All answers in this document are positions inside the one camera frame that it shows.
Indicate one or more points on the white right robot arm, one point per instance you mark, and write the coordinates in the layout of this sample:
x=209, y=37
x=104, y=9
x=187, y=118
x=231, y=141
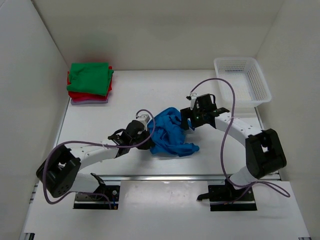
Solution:
x=263, y=151

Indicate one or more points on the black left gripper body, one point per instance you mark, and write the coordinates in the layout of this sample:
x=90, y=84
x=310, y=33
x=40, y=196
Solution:
x=138, y=140

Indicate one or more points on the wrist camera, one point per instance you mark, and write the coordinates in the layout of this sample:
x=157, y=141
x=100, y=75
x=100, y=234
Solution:
x=191, y=96
x=144, y=118

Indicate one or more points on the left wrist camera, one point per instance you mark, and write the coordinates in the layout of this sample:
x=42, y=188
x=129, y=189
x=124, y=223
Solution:
x=144, y=118

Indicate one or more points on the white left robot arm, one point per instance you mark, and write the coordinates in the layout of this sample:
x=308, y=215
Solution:
x=61, y=172

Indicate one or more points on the blue t-shirt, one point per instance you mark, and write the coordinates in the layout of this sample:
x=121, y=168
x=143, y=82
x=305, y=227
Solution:
x=169, y=137

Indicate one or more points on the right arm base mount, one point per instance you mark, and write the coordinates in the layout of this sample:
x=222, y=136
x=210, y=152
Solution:
x=224, y=198

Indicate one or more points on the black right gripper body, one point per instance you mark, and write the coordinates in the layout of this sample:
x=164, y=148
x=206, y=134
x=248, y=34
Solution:
x=197, y=120

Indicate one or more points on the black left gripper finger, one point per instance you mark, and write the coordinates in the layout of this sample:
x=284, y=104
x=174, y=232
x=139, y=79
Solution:
x=149, y=128
x=148, y=145

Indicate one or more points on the folded purple t-shirt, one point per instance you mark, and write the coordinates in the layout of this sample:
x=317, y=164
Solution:
x=88, y=101

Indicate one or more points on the folded green t-shirt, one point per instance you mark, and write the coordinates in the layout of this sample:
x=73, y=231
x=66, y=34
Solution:
x=90, y=78

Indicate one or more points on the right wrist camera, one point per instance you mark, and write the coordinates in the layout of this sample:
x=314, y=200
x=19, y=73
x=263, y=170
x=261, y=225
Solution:
x=191, y=96

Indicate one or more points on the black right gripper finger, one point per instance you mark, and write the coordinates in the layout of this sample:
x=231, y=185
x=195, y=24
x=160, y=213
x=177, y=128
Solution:
x=186, y=124
x=186, y=113

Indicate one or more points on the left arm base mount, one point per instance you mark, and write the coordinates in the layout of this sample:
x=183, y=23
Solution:
x=97, y=202

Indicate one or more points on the white plastic mesh basket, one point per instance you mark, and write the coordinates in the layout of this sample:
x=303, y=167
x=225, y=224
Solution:
x=246, y=78

